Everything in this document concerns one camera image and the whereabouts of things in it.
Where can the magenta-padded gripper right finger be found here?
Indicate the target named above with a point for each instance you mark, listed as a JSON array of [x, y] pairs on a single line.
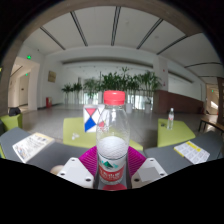
[[148, 171]]

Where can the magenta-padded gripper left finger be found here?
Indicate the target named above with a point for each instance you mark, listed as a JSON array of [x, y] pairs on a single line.
[[75, 171]]

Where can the clear water bottle red cap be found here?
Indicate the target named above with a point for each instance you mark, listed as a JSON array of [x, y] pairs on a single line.
[[112, 133]]

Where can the flat round red coaster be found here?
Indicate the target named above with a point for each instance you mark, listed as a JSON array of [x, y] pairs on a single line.
[[114, 187]]

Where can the large lime green table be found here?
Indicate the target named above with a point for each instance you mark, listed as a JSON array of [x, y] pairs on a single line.
[[75, 128]]

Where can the small lime green table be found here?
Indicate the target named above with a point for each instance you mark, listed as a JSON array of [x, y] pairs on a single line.
[[175, 136]]

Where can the yellow white leaflet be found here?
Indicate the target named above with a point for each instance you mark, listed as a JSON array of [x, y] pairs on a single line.
[[192, 152]]

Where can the colourful printed magazine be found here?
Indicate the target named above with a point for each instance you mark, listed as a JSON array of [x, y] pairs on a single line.
[[31, 146]]

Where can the red blue white cube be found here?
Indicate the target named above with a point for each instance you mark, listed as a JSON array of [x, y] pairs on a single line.
[[90, 118]]

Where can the small clear plastic bottle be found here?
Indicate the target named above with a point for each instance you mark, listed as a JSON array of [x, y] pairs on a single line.
[[170, 120]]

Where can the red fire extinguisher cabinet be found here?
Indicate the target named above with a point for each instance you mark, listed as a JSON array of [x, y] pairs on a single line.
[[49, 102]]

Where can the lime green chair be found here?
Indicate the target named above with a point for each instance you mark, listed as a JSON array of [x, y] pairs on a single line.
[[10, 121]]

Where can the wooden bench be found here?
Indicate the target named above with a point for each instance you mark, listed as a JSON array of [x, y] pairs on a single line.
[[213, 121]]

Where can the black backpack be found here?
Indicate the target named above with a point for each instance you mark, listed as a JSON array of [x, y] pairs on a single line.
[[14, 111]]

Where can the group of potted green plants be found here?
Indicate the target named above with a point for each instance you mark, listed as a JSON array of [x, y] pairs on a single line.
[[113, 81]]

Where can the green exit sign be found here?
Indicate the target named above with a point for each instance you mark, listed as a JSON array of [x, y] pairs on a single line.
[[29, 57]]

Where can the brown wall plaque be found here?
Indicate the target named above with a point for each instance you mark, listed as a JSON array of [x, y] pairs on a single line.
[[52, 76]]

